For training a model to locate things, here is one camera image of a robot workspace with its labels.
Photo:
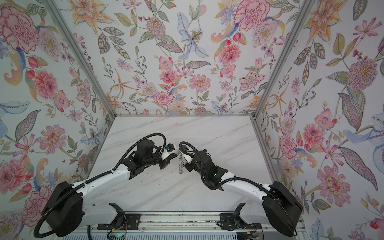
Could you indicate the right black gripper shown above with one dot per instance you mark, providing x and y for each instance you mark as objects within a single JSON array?
[{"x": 193, "y": 161}]

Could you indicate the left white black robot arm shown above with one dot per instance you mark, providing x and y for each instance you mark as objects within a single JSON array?
[{"x": 71, "y": 205}]

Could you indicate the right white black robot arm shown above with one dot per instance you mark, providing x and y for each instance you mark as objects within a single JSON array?
[{"x": 272, "y": 204}]

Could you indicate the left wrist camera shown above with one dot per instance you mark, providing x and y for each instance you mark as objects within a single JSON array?
[{"x": 170, "y": 148}]

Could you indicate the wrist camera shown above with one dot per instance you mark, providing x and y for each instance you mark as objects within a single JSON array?
[
  {"x": 187, "y": 156},
  {"x": 170, "y": 148}
]

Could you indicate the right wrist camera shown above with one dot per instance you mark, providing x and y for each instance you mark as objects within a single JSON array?
[{"x": 187, "y": 156}]

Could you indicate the aluminium mounting rail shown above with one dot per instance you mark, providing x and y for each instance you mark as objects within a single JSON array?
[{"x": 180, "y": 223}]

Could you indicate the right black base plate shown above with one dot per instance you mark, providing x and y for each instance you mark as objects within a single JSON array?
[{"x": 231, "y": 222}]

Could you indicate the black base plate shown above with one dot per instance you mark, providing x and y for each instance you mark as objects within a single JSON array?
[
  {"x": 231, "y": 222},
  {"x": 126, "y": 222}
]

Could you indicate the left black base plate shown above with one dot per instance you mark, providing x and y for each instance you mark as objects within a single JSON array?
[{"x": 126, "y": 222}]

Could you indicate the left aluminium corner post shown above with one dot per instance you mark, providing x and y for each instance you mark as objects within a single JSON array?
[{"x": 58, "y": 18}]

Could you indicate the aluminium corner post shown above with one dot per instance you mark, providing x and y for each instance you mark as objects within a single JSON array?
[
  {"x": 58, "y": 18},
  {"x": 281, "y": 61}
]

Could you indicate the right aluminium corner post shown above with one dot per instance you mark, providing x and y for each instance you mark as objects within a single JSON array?
[{"x": 281, "y": 61}]

